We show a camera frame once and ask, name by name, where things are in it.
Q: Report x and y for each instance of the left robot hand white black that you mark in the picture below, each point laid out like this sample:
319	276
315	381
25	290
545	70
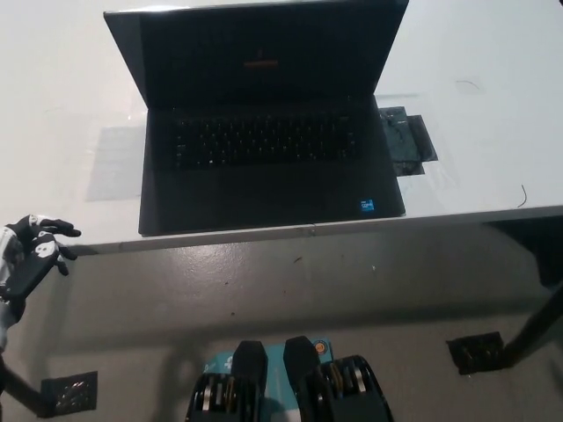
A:
31	268

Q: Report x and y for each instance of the dark grey laptop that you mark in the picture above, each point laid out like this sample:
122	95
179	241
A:
264	176

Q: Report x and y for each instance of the black robot body block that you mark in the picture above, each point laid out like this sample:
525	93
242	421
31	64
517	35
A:
228	387
343	391

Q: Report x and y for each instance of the black floor tape patch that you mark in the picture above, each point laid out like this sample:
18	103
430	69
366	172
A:
70	391
477	354

